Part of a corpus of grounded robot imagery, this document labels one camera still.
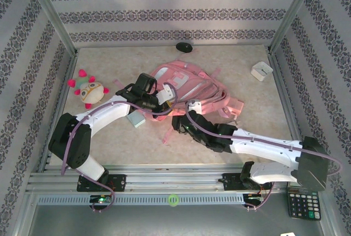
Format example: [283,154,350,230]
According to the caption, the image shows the aluminium side rail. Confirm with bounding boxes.
[38,53,79,173]
[267,52,313,170]

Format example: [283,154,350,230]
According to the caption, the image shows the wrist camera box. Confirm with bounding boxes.
[188,100,203,113]
[156,83,177,105]

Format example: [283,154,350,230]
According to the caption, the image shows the pink school backpack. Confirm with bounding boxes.
[112,50,245,145]

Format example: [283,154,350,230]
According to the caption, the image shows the slotted grey cable tray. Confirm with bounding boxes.
[37,194,245,206]

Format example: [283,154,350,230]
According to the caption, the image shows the round plush toy pink spikes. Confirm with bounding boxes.
[67,69,110,110]

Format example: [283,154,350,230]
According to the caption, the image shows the small controller circuit board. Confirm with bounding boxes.
[243,194,264,203]
[89,195,113,205]

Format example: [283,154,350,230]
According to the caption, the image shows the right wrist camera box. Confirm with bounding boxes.
[188,100,203,113]

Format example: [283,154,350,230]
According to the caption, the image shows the black computer mouse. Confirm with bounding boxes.
[175,42,193,54]

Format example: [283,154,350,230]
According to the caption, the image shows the green tape ring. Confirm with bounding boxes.
[168,193,180,207]

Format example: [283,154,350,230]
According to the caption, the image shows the aluminium frame post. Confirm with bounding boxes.
[267,0,321,53]
[23,0,80,55]

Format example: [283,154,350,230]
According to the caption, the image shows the aluminium mounting rail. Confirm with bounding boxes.
[26,164,321,194]

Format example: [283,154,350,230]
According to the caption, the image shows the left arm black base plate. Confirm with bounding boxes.
[76,174,127,193]

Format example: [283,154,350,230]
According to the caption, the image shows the black desk calculator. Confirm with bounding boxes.
[287,189,321,221]

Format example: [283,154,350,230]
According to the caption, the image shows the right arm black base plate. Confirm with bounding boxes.
[222,172,274,192]

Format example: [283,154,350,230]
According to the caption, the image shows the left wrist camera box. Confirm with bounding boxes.
[156,83,177,105]

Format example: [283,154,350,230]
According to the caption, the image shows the white square alarm clock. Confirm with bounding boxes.
[251,60,274,82]

